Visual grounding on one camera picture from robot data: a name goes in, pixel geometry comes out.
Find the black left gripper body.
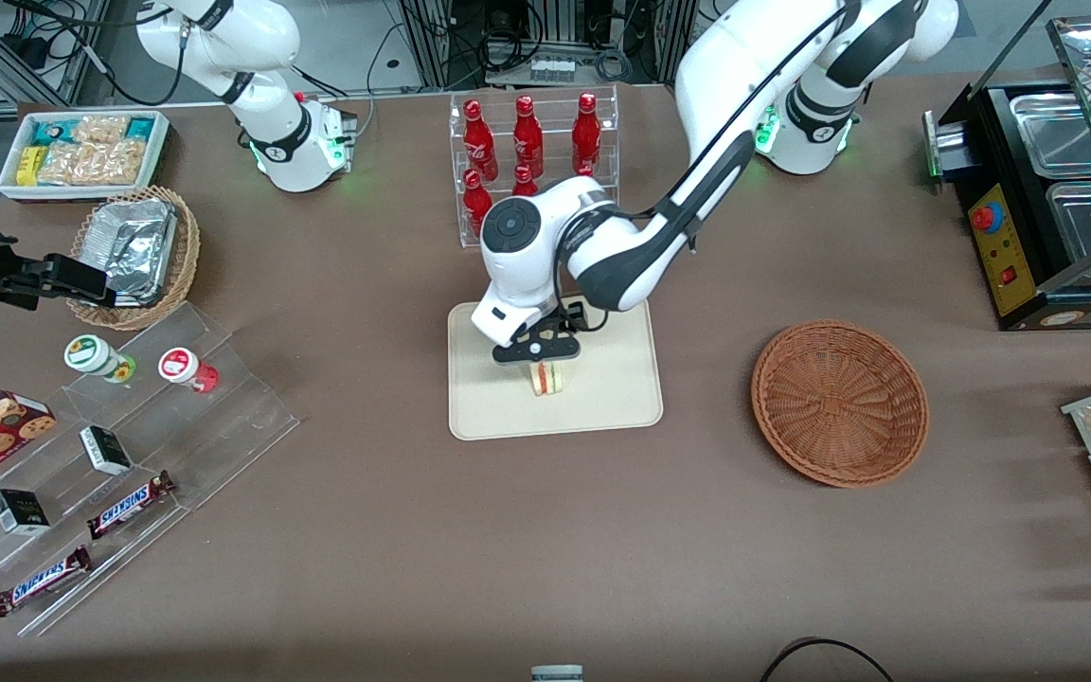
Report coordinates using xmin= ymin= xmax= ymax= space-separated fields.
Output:
xmin=492 ymin=305 xmax=582 ymax=368

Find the beige rectangular tray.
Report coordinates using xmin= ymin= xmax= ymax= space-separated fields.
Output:
xmin=447 ymin=290 xmax=665 ymax=442

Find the silver foil tray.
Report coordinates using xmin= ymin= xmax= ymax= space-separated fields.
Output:
xmin=80 ymin=199 xmax=179 ymax=306

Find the light tan wicker basket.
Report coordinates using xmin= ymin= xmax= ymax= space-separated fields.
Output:
xmin=65 ymin=186 xmax=202 ymax=332

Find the brown round wicker basket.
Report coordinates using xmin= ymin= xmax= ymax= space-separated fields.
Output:
xmin=751 ymin=319 xmax=931 ymax=490

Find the green lid snack cup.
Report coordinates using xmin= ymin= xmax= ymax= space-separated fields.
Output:
xmin=63 ymin=335 xmax=137 ymax=384

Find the large clear cracker bag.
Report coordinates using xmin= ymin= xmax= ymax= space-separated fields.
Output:
xmin=39 ymin=140 xmax=149 ymax=187

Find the red lid snack cup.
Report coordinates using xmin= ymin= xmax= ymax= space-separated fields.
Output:
xmin=158 ymin=348 xmax=221 ymax=394

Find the small clear cracker bag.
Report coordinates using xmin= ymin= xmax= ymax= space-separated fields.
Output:
xmin=72 ymin=116 xmax=130 ymax=145

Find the white plastic snack bin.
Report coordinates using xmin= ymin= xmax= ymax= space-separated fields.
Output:
xmin=0 ymin=110 xmax=171 ymax=202

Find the small black white box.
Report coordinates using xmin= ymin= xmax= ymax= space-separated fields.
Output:
xmin=80 ymin=425 xmax=134 ymax=476
xmin=0 ymin=489 xmax=51 ymax=537

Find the clear acrylic step display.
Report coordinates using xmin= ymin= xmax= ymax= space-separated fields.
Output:
xmin=0 ymin=301 xmax=300 ymax=637

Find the brown snickers bar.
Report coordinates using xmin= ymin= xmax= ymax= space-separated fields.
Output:
xmin=86 ymin=471 xmax=177 ymax=541
xmin=0 ymin=546 xmax=94 ymax=619

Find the clear acrylic bottle rack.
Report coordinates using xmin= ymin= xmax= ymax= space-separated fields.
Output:
xmin=449 ymin=85 xmax=620 ymax=249

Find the black food warmer machine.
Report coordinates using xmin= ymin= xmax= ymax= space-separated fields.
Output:
xmin=922 ymin=9 xmax=1091 ymax=332

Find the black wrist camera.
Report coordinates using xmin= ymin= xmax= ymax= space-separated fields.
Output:
xmin=563 ymin=299 xmax=610 ymax=333

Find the aluminium frame rack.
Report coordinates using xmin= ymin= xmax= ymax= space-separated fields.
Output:
xmin=399 ymin=0 xmax=726 ymax=88

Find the black looped cable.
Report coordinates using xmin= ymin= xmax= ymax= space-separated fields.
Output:
xmin=759 ymin=638 xmax=897 ymax=682

